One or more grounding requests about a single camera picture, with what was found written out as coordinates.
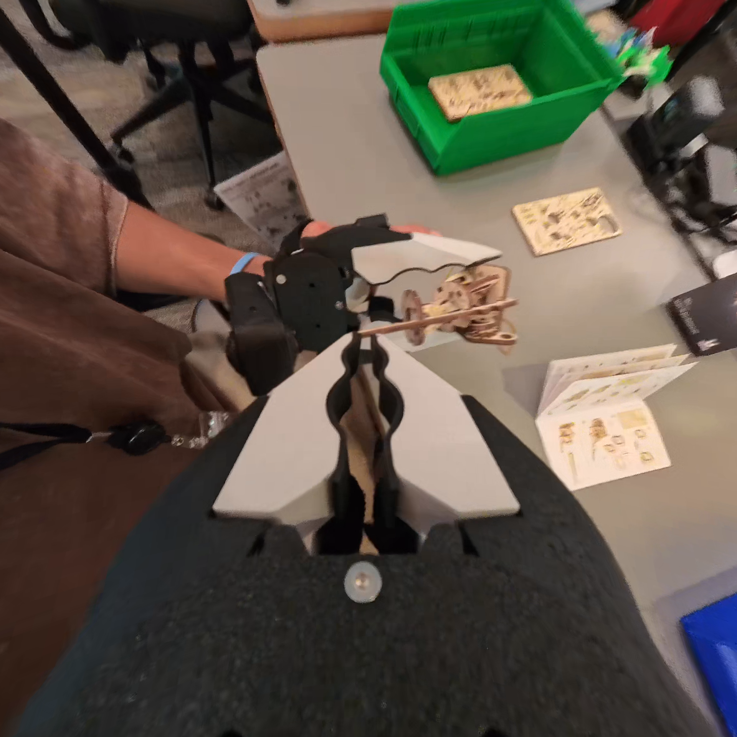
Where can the person's left hand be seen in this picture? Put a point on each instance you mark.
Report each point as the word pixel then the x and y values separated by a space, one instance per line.
pixel 314 228

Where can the black product box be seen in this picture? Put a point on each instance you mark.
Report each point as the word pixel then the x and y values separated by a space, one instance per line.
pixel 708 316

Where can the printed paper sheet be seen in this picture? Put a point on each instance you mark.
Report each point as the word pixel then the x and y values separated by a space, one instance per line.
pixel 265 196

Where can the blue plastic bin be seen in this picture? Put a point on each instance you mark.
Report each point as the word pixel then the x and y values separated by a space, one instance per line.
pixel 714 650

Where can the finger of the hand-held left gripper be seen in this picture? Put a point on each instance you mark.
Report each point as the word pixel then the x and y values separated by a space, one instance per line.
pixel 414 256
pixel 358 295

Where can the green plastic bin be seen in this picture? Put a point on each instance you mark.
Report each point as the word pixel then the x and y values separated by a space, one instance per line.
pixel 518 138

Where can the wooden parts sheet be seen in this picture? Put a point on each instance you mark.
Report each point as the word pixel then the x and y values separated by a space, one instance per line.
pixel 478 92
pixel 564 221

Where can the black office chair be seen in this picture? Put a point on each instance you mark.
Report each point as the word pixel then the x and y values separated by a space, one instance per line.
pixel 190 69

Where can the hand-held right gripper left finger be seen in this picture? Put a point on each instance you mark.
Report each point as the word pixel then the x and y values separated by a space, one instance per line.
pixel 276 460

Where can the wooden model assembly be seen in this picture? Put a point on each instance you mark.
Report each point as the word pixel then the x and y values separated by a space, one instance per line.
pixel 455 299

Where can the instruction booklet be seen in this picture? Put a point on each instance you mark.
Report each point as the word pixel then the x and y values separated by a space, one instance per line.
pixel 610 437

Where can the black electronic equipment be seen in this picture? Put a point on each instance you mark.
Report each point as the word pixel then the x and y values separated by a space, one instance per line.
pixel 673 126

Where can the black metal table leg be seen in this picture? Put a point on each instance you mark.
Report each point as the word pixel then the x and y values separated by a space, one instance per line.
pixel 57 109

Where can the person's left forearm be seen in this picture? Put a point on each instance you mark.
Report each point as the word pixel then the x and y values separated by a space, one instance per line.
pixel 173 253

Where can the light wooden desk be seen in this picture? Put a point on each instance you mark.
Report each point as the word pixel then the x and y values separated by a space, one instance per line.
pixel 322 23

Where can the blue wristband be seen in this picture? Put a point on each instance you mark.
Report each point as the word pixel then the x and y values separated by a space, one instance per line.
pixel 245 263

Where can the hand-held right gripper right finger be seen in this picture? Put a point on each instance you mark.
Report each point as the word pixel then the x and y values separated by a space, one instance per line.
pixel 449 460

